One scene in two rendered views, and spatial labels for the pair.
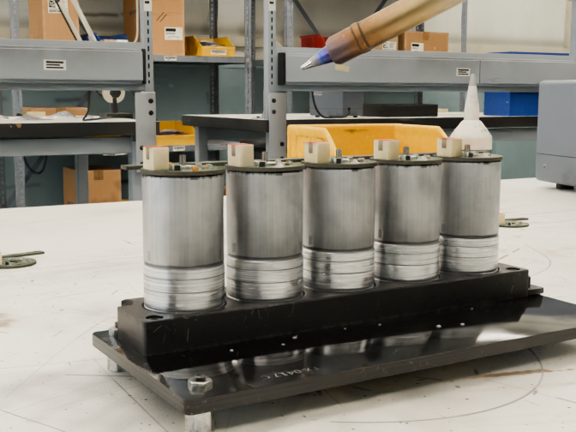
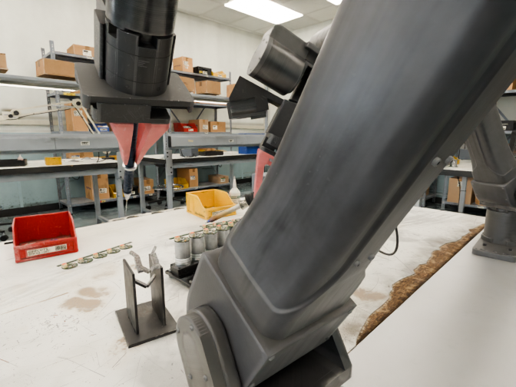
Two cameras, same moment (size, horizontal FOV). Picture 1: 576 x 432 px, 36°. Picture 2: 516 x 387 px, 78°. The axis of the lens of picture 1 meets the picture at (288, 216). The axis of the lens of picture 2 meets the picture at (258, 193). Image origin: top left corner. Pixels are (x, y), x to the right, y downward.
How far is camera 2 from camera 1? 28 cm
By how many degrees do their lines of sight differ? 16
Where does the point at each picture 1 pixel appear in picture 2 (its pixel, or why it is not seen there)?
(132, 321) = (174, 269)
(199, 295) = (186, 262)
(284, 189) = (200, 240)
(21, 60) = (71, 142)
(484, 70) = (238, 140)
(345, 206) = (212, 241)
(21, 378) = not seen: hidden behind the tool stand
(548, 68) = (258, 138)
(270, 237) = (199, 249)
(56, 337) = not seen: hidden behind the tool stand
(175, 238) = (182, 253)
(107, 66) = (105, 143)
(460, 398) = not seen: hidden behind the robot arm
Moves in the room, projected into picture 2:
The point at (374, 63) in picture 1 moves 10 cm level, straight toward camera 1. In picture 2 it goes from (201, 138) to (201, 138)
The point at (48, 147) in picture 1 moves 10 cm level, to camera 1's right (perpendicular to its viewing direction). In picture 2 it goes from (84, 173) to (97, 172)
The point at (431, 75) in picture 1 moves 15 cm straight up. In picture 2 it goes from (220, 142) to (220, 127)
